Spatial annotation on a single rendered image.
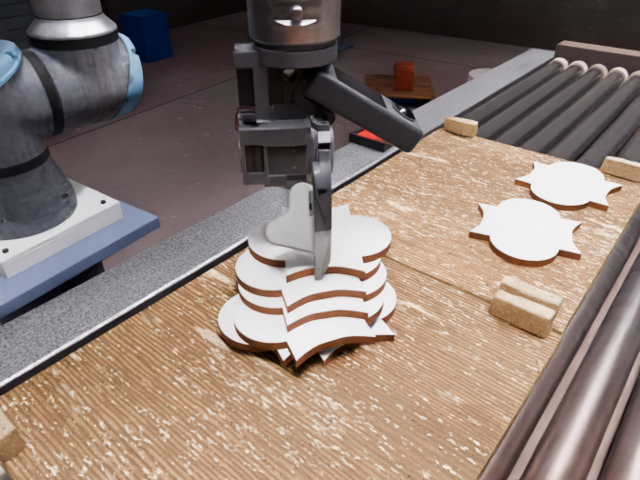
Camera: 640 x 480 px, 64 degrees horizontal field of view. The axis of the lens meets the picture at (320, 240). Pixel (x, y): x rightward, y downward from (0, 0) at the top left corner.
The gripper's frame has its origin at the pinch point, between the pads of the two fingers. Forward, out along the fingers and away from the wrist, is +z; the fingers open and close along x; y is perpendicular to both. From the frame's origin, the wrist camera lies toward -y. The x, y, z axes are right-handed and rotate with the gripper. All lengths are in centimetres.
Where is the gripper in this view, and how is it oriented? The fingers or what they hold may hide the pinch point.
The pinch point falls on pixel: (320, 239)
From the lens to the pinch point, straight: 54.3
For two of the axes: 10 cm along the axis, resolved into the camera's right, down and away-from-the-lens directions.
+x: 0.9, 5.5, -8.3
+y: -10.0, 0.5, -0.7
